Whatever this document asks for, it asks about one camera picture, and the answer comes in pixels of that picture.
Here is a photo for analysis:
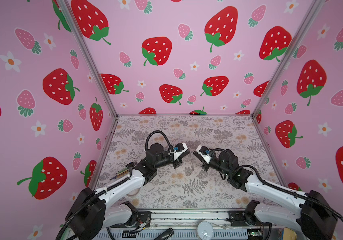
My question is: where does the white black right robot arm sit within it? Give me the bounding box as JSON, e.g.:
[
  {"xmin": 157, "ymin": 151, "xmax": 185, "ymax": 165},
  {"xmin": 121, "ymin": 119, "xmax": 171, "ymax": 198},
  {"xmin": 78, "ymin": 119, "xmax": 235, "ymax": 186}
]
[{"xmin": 194, "ymin": 146, "xmax": 338, "ymax": 240}]

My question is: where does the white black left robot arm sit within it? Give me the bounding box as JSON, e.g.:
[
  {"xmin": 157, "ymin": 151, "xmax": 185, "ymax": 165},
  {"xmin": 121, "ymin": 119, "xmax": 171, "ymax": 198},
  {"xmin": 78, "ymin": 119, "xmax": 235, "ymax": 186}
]
[{"xmin": 56, "ymin": 143, "xmax": 190, "ymax": 240}]

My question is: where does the tan object front right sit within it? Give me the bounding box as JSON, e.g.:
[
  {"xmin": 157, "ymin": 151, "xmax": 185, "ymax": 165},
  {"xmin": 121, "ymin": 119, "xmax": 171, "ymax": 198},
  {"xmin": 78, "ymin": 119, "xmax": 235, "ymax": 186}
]
[{"xmin": 280, "ymin": 228, "xmax": 297, "ymax": 240}]

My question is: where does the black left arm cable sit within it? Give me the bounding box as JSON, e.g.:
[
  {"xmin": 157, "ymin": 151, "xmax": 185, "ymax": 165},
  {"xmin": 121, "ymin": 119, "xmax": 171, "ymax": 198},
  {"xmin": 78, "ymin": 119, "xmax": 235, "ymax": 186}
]
[{"xmin": 145, "ymin": 130, "xmax": 175, "ymax": 154}]

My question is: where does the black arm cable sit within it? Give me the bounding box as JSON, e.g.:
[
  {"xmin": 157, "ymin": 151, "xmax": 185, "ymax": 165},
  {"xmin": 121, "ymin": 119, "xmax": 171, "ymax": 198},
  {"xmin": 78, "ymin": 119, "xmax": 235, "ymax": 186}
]
[
  {"xmin": 239, "ymin": 164, "xmax": 343, "ymax": 240},
  {"xmin": 145, "ymin": 130, "xmax": 175, "ymax": 154}
]

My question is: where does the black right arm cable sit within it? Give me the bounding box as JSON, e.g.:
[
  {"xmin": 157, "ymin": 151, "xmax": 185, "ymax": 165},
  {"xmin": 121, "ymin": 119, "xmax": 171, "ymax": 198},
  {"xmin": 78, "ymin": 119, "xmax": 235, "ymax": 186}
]
[{"xmin": 239, "ymin": 164, "xmax": 343, "ymax": 240}]

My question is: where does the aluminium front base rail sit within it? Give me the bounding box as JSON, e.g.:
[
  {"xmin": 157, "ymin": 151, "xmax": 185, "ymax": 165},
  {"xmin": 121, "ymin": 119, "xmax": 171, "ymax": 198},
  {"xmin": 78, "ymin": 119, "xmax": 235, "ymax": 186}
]
[{"xmin": 69, "ymin": 207, "xmax": 313, "ymax": 240}]

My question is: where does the black handle front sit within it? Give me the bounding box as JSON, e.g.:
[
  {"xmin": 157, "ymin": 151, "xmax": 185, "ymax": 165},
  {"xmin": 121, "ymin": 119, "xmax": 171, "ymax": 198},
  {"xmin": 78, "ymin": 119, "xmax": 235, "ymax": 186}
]
[{"xmin": 154, "ymin": 228, "xmax": 175, "ymax": 240}]

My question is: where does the aluminium left rear corner post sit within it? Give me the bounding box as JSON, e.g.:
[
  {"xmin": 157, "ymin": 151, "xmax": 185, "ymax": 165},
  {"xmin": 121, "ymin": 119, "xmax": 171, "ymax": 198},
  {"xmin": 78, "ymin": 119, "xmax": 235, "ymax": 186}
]
[{"xmin": 58, "ymin": 1, "xmax": 117, "ymax": 119}]

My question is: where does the aluminium corner post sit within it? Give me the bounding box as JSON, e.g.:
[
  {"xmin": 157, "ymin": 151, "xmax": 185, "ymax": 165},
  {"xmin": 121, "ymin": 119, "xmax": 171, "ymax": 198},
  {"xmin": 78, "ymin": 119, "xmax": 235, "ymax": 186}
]
[
  {"xmin": 58, "ymin": 1, "xmax": 117, "ymax": 119},
  {"xmin": 251, "ymin": 0, "xmax": 325, "ymax": 120}
]

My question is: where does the aluminium right rear corner post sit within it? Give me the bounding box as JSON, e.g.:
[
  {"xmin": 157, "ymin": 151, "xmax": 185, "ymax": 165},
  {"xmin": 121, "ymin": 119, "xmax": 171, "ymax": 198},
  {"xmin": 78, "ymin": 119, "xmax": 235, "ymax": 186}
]
[{"xmin": 251, "ymin": 0, "xmax": 325, "ymax": 120}]

